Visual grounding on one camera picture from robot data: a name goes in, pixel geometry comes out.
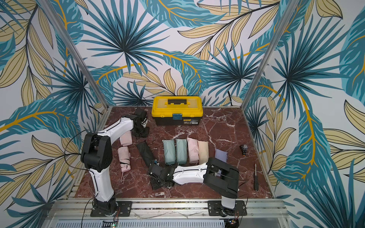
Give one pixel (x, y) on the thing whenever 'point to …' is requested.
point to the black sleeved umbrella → (145, 153)
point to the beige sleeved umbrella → (203, 152)
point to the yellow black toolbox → (177, 110)
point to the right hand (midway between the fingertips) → (152, 183)
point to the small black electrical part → (244, 148)
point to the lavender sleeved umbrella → (220, 155)
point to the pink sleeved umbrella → (193, 150)
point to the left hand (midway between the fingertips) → (144, 136)
